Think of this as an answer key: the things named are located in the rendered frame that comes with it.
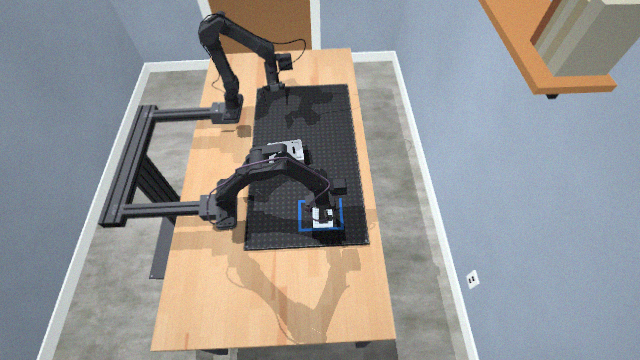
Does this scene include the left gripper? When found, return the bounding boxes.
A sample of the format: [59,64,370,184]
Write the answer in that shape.
[259,72,290,108]

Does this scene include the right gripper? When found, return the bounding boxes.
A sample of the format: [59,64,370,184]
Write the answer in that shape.
[305,192,340,220]

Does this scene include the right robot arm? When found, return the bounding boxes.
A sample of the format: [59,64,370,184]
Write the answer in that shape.
[214,143,347,228]

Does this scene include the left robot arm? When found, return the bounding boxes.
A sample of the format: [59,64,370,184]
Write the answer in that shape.
[199,11,293,120]

